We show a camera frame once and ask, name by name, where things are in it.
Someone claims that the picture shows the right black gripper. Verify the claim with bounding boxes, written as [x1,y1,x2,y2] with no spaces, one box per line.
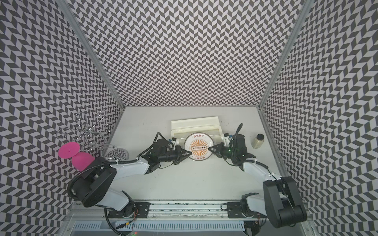
[208,142,237,160]

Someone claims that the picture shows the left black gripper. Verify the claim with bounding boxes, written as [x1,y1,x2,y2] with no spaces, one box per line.
[159,146,193,165]

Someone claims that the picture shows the clear plastic wrap sheet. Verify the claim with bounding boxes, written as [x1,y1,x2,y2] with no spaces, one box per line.
[174,130,221,161]

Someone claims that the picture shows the round patterned ceramic plate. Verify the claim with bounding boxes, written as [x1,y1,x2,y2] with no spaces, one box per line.
[184,132,215,161]

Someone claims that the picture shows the white plastic wrap dispenser box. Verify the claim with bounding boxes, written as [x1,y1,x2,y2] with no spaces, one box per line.
[171,116,223,143]

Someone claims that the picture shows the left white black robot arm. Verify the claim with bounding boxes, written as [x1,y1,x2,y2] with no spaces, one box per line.
[67,138,192,217]

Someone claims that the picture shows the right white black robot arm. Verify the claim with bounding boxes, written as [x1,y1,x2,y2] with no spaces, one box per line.
[208,134,308,228]

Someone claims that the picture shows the small jar with black lid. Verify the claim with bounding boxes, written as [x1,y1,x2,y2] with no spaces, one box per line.
[251,133,265,149]

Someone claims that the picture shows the lower magenta disc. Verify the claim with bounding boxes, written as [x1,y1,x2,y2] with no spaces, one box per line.
[72,152,95,172]

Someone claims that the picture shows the magenta disc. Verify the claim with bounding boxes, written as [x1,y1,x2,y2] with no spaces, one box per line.
[58,142,80,159]
[72,152,95,172]

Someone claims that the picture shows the upper magenta disc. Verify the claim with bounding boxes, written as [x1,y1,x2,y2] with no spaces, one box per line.
[58,142,80,159]

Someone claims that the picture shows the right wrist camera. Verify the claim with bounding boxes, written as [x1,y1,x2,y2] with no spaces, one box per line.
[222,133,232,147]

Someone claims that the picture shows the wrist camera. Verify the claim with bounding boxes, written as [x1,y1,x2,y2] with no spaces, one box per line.
[168,137,180,149]
[222,133,232,147]

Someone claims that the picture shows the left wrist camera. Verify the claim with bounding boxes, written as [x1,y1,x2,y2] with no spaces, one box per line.
[168,137,180,149]

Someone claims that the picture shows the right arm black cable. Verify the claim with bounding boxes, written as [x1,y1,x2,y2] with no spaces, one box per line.
[234,123,244,142]

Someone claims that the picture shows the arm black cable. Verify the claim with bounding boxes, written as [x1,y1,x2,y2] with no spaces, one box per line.
[234,123,244,142]
[136,132,169,160]

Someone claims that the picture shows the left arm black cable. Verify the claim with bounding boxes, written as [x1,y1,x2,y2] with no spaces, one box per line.
[136,132,169,160]

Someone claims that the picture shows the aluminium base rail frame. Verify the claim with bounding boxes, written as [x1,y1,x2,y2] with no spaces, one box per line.
[57,200,319,236]

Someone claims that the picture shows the silver wire rack stand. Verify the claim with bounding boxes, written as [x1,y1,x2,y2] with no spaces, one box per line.
[55,111,111,155]

